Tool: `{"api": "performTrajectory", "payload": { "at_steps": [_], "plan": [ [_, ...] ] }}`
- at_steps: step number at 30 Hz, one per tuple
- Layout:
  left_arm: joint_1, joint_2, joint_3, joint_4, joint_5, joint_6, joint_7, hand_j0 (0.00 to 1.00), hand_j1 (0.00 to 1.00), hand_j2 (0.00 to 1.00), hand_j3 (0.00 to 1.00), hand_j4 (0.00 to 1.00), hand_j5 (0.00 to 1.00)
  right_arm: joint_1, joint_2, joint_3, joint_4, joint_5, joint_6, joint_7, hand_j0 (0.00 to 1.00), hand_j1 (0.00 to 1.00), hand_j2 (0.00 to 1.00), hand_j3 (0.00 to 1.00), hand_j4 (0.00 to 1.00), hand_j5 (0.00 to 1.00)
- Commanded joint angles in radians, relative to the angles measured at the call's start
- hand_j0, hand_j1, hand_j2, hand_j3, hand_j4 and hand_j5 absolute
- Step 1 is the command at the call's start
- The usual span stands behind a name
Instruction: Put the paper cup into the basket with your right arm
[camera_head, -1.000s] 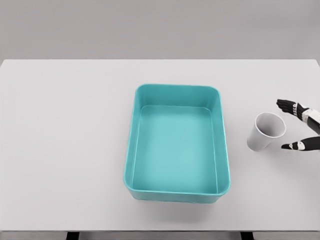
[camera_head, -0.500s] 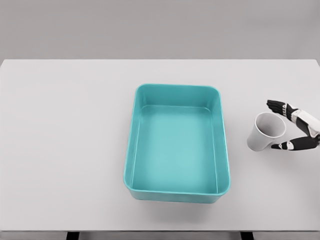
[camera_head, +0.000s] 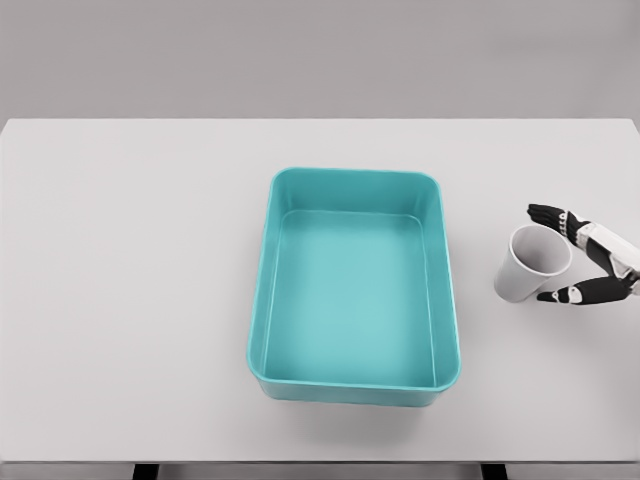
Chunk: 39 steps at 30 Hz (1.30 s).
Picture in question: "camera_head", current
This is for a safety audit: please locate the white paper cup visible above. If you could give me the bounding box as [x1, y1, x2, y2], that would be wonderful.
[493, 224, 573, 304]

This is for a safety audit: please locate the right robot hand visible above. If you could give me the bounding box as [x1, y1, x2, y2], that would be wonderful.
[526, 202, 640, 304]

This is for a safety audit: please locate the teal rectangular plastic basket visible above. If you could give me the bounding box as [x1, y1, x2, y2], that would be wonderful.
[245, 167, 462, 408]

